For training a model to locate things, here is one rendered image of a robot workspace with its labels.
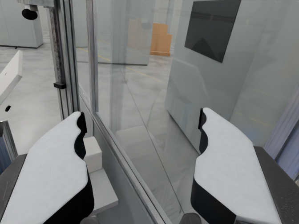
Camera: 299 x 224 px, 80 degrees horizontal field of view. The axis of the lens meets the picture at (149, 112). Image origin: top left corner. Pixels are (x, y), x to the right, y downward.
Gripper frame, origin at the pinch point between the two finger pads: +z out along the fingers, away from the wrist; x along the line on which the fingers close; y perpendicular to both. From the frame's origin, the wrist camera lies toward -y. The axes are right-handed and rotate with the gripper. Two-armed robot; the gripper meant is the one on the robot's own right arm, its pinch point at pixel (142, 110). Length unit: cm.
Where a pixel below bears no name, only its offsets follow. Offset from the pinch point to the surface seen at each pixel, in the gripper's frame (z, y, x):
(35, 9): 62, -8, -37
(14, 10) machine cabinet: 642, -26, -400
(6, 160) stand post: 33, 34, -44
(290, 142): 4.7, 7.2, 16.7
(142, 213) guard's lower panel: 26, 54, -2
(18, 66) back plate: 34.6, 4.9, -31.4
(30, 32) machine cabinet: 650, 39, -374
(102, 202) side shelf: 34, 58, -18
